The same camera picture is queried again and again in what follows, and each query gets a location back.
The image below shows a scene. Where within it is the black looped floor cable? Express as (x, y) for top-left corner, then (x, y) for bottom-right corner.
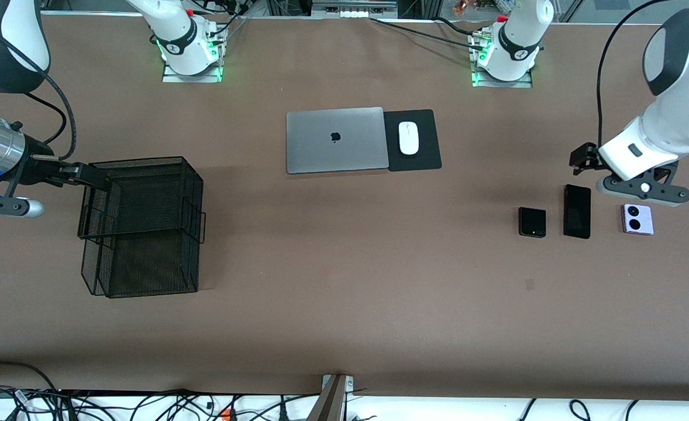
(0, 361), (58, 394)

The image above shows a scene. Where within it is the lilac white flip phone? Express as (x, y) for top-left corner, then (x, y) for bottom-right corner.
(621, 203), (654, 236)

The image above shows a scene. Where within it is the small black flip phone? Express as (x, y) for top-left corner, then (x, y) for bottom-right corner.
(518, 206), (547, 239)

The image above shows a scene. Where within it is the grey closed laptop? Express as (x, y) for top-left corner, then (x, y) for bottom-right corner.
(286, 106), (390, 175)

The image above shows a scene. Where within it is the tall black smartphone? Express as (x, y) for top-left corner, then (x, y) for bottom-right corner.
(563, 184), (592, 240)

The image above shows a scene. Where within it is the black wire mesh basket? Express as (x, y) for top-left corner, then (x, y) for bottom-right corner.
(77, 156), (207, 299)

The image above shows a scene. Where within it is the grey power strip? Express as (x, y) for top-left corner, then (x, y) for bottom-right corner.
(311, 0), (399, 19)

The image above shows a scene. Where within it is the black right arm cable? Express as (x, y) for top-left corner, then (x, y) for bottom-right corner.
(5, 35), (78, 161)

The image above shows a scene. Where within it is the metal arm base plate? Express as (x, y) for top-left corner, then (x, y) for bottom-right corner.
(162, 58), (223, 84)
(472, 61), (533, 88)

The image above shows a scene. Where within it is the white computer mouse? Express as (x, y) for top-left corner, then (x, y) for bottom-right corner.
(398, 121), (419, 156)

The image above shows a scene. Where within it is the aluminium bracket post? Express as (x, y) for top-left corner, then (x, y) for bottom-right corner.
(309, 374), (355, 421)

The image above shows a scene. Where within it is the black mouse pad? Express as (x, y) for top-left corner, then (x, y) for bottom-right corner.
(383, 109), (443, 172)

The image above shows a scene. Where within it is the black cable on table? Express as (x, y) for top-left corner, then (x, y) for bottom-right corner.
(370, 18), (485, 53)

